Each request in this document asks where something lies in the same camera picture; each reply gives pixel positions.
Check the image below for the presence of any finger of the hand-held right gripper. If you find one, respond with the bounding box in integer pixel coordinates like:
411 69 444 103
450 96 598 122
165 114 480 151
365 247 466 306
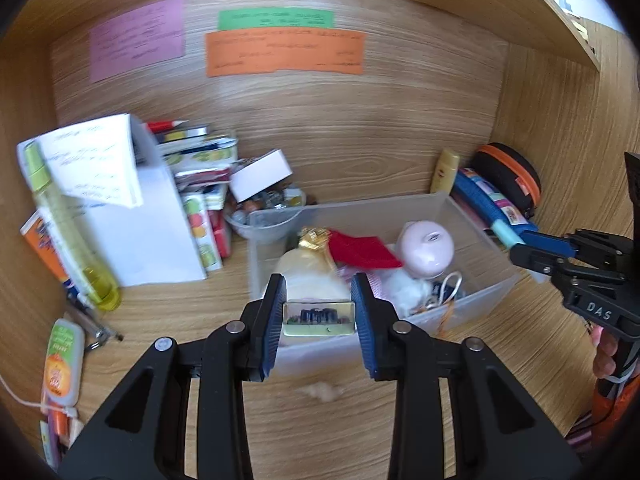
520 229 635 262
509 246 569 282

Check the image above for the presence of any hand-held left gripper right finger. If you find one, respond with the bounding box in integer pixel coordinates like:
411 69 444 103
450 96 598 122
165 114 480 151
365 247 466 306
350 272 583 480

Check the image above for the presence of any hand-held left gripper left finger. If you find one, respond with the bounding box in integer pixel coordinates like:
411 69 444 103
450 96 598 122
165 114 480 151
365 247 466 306
57 272 288 480

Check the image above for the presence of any light teal small tube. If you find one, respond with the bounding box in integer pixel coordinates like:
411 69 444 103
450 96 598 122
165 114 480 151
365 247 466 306
490 219 522 250

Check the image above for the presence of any small clear rectangular case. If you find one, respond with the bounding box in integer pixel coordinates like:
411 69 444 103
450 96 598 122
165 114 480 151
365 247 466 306
281 300 357 338

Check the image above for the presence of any clear plastic storage box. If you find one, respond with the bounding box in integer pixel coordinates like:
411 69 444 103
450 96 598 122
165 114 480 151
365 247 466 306
247 191 521 376

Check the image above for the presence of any wooden desktop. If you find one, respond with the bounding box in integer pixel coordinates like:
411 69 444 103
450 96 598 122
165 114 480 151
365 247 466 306
30 180 601 480

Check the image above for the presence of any person's right hand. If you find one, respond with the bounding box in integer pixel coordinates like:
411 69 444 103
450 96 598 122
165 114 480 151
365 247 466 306
592 332 623 378

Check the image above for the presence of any white fluffy ball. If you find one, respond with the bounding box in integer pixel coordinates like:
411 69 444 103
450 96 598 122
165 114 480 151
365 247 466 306
384 272 433 316

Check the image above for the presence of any tuft of fluff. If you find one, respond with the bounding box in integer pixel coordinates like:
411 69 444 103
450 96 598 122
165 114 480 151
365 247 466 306
299 381 343 403

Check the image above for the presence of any red pouch with gold trim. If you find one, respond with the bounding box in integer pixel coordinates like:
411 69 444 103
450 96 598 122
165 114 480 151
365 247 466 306
297 227 403 268

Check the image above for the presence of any black case with orange zip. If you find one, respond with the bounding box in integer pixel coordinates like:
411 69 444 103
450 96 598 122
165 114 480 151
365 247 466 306
470 144 542 220

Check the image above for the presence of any clear bowl of trinkets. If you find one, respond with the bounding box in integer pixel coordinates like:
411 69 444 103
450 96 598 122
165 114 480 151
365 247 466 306
223 187 307 245

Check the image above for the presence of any pink round gadget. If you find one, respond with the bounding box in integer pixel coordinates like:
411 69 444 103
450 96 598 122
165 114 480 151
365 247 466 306
398 220 456 278

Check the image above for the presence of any fruit print box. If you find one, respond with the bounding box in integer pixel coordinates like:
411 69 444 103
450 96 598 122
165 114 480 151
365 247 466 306
182 195 223 271

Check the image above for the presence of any yellow sunscreen bottle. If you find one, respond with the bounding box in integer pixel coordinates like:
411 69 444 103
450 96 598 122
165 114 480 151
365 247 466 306
431 148 461 195

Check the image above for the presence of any pale pink cardboard box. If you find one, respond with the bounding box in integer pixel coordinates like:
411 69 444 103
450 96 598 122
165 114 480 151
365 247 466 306
229 149 293 203

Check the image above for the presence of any white box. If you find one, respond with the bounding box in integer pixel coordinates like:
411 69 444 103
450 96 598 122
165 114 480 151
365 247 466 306
75 115 208 286

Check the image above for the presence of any black pen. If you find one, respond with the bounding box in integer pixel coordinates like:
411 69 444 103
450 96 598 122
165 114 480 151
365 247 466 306
65 292 125 351

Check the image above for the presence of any stack of colourful packets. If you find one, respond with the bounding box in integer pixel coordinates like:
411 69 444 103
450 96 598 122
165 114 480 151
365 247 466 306
145 120 241 271

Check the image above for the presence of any green orange cream tube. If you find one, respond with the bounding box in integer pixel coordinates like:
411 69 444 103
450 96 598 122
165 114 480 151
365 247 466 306
42 318 86 407

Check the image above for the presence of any red white pen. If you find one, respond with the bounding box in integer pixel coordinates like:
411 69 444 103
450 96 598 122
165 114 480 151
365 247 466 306
145 119 190 133

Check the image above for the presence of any yellow green spray bottle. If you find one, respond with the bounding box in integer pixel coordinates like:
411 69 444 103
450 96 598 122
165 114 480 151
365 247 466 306
22 140 122 311

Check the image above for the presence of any orange marker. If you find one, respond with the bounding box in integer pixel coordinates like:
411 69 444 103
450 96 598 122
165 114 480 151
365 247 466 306
40 405 83 466

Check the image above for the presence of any wooden shelf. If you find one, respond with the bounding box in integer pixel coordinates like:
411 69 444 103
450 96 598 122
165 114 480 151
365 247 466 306
500 0 603 73

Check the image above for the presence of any orange blue box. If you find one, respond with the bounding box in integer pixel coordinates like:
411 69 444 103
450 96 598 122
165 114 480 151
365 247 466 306
20 208 81 306

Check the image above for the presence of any handwritten paper sheet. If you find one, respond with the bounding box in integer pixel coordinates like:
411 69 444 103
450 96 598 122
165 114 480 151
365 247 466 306
17 114 145 209

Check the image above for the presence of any orange paper note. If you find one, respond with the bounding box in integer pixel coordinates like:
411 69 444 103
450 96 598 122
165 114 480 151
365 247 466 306
204 28 366 78

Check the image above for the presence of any green paper note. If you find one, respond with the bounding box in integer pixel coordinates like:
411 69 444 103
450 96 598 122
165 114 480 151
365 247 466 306
217 9 336 31

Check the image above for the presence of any pink paper note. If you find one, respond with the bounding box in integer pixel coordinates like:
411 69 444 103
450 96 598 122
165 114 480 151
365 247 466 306
89 0 186 84

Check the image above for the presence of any white looped cord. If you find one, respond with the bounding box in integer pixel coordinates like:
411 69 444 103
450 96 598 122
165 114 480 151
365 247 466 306
425 270 463 311

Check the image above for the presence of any white cable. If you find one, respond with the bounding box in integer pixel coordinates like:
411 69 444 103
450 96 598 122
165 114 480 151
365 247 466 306
0 360 78 418

